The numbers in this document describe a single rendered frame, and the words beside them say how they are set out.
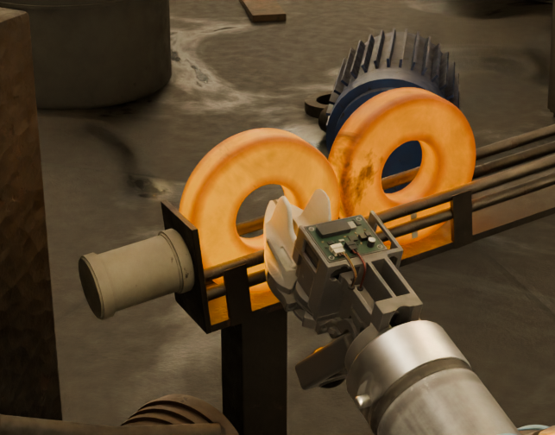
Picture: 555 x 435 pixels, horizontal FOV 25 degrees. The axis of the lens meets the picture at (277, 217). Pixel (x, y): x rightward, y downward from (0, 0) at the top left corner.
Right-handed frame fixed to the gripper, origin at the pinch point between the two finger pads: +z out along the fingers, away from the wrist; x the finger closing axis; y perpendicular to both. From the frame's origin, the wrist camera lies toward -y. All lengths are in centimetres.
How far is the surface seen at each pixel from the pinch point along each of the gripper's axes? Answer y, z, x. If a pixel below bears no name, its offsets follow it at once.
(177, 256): -3.2, 1.0, 9.2
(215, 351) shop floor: -97, 67, -35
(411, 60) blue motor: -82, 124, -108
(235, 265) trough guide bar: -4.2, -0.7, 4.1
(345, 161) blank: 1.9, 3.5, -8.5
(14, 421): -9.5, -7.5, 26.6
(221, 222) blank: -1.4, 2.2, 4.5
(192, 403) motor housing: -17.9, -4.1, 8.3
